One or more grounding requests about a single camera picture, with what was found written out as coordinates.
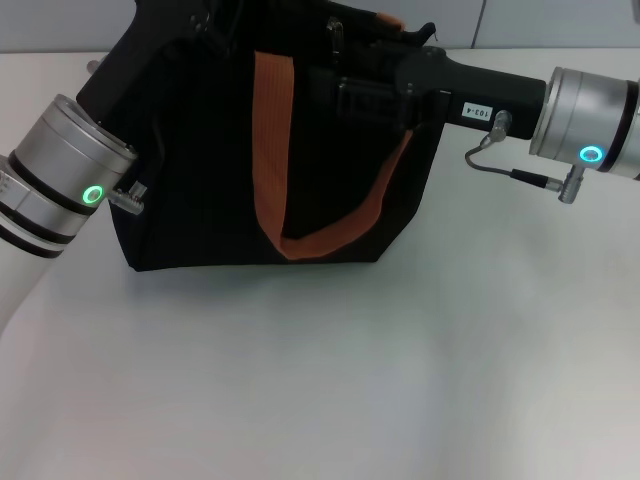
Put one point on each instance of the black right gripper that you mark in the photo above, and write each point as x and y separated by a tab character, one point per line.
480	100

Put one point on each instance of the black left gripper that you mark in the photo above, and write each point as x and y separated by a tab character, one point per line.
130	55

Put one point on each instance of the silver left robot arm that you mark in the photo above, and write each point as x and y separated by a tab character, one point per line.
65	165

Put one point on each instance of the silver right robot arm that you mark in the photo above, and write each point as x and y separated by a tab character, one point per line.
580	115

